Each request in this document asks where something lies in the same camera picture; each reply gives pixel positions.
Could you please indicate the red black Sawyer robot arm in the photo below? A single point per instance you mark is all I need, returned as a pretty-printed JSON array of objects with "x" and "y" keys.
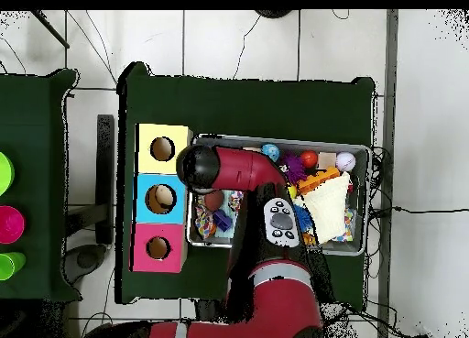
[{"x": 242, "y": 169}]

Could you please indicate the wooden box with three holes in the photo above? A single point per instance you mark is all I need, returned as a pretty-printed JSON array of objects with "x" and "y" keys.
[{"x": 146, "y": 165}]

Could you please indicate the shallow silver mesh bin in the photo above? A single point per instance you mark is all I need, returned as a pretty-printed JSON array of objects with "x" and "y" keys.
[{"x": 361, "y": 206}]

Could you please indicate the brown toy football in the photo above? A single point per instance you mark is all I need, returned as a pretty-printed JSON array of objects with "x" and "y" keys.
[{"x": 213, "y": 200}]

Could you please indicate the blue white patterned ball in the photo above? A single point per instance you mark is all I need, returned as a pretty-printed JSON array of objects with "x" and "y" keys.
[{"x": 272, "y": 152}]

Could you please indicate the smooth yellow ball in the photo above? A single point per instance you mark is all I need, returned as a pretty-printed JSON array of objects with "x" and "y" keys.
[{"x": 292, "y": 192}]

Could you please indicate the purple spiky ball with eyes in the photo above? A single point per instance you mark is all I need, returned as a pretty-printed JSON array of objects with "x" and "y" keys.
[{"x": 293, "y": 169}]

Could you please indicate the dark green table cloth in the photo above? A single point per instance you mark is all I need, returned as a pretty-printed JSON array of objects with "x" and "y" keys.
[{"x": 256, "y": 107}]

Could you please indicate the red orange ball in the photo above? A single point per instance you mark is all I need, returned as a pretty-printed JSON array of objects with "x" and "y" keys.
[{"x": 309, "y": 159}]

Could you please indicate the orange toy building brick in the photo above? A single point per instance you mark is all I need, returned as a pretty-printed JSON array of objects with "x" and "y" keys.
[{"x": 315, "y": 182}]

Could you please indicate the plain wooden block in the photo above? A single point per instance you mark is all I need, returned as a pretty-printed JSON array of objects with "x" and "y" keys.
[{"x": 327, "y": 160}]

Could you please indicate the cream knitted cloth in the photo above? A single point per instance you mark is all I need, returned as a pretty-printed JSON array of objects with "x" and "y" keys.
[{"x": 326, "y": 206}]

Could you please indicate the white baseball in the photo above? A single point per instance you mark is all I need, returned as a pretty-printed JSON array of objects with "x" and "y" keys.
[{"x": 345, "y": 161}]

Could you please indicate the black upright panel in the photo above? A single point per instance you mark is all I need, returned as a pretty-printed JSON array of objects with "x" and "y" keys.
[{"x": 105, "y": 169}]

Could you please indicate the dark green side table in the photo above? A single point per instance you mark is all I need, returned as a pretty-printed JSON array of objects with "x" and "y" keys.
[{"x": 33, "y": 114}]

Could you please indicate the pink plastic cup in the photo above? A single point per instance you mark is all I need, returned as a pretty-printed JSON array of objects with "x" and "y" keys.
[{"x": 11, "y": 224}]

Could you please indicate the lime green plastic cup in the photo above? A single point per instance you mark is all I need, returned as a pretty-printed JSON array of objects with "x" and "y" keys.
[
  {"x": 5, "y": 173},
  {"x": 11, "y": 266}
]

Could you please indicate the black slanted rod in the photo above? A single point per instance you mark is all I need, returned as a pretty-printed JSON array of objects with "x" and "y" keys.
[{"x": 51, "y": 30}]

